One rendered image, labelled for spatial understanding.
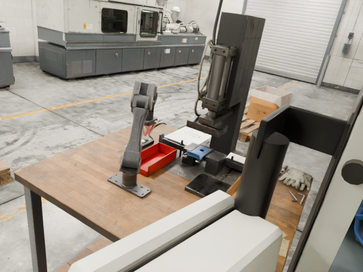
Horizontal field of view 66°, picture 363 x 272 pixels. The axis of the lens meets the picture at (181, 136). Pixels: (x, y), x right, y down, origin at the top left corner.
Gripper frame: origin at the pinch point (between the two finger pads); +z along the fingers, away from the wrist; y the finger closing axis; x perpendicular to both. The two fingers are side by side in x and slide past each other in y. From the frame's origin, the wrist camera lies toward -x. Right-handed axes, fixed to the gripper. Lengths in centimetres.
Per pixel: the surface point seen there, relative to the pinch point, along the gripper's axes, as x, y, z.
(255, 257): 84, 101, -51
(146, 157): 10.6, 13.0, 6.2
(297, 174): 80, -27, 5
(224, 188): 55, 12, 5
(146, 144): 3.5, 4.0, 4.4
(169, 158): 22.1, 8.7, 3.7
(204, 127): 35.5, 2.6, -16.3
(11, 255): -66, 50, 96
